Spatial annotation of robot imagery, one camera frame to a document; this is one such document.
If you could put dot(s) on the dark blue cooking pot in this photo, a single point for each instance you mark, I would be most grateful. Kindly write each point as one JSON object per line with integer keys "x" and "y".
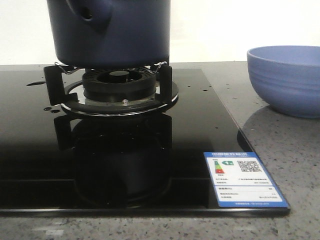
{"x": 106, "y": 34}

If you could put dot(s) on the light blue ceramic bowl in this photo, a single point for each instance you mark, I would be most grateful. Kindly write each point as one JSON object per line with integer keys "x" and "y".
{"x": 287, "y": 77}

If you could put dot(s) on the black right pot support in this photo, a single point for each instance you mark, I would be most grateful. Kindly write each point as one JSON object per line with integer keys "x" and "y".
{"x": 72, "y": 99}

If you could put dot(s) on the black right burner head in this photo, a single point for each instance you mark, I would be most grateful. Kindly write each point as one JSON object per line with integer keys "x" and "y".
{"x": 117, "y": 85}

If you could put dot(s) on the blue energy label sticker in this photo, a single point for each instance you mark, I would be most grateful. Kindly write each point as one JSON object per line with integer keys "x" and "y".
{"x": 240, "y": 180}

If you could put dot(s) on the black glass gas stove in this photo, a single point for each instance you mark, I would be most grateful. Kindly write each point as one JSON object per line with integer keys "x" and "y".
{"x": 55, "y": 163}

